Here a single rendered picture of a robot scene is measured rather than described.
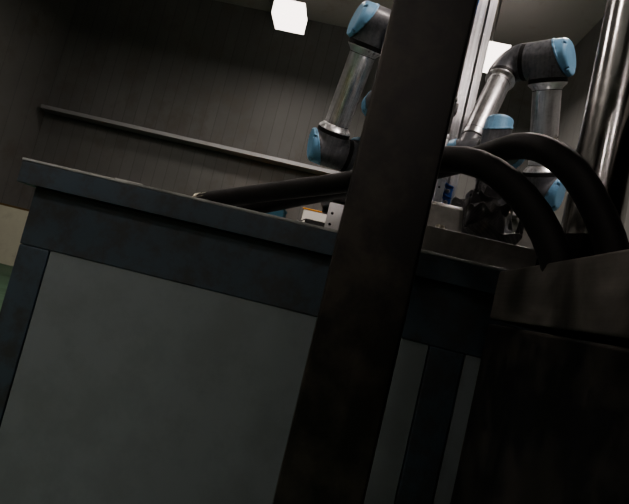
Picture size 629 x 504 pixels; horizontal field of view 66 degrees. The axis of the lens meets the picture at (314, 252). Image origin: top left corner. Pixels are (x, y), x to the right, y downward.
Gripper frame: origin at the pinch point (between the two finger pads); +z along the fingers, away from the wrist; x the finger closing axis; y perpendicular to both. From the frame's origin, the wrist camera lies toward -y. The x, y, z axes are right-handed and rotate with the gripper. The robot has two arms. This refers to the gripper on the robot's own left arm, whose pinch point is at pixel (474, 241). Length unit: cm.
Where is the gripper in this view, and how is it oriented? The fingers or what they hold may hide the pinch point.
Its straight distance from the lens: 135.3
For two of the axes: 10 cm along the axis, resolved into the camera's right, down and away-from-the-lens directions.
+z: -2.4, 9.7, -0.8
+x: -9.7, -2.4, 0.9
